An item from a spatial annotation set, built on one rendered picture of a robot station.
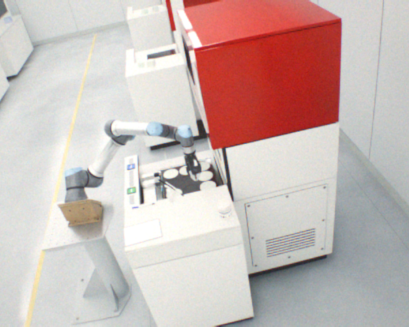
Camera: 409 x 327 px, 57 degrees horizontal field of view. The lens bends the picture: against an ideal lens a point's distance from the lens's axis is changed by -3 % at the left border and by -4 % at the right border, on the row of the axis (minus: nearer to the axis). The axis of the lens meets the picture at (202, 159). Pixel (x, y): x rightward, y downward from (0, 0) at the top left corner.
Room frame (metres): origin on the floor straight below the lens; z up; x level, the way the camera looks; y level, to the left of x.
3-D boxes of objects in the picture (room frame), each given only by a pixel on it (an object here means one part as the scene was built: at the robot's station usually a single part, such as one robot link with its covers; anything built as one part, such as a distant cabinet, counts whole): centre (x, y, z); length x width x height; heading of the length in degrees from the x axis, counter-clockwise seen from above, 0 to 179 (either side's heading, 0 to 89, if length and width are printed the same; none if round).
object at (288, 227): (2.20, -0.44, 0.41); 0.82 x 0.71 x 0.82; 3
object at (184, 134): (1.84, 0.06, 1.31); 0.09 x 0.08 x 0.11; 48
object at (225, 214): (1.51, -0.06, 1.01); 0.07 x 0.07 x 0.10
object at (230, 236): (1.59, 0.19, 0.89); 0.62 x 0.35 x 0.14; 93
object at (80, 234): (1.91, 0.86, 0.75); 0.45 x 0.44 x 0.13; 91
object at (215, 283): (1.89, 0.21, 0.41); 0.97 x 0.64 x 0.82; 3
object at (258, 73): (2.19, -0.42, 1.52); 0.81 x 0.75 x 0.59; 3
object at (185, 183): (1.98, 0.11, 0.90); 0.34 x 0.34 x 0.01; 3
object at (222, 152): (2.18, -0.10, 1.02); 0.82 x 0.03 x 0.40; 3
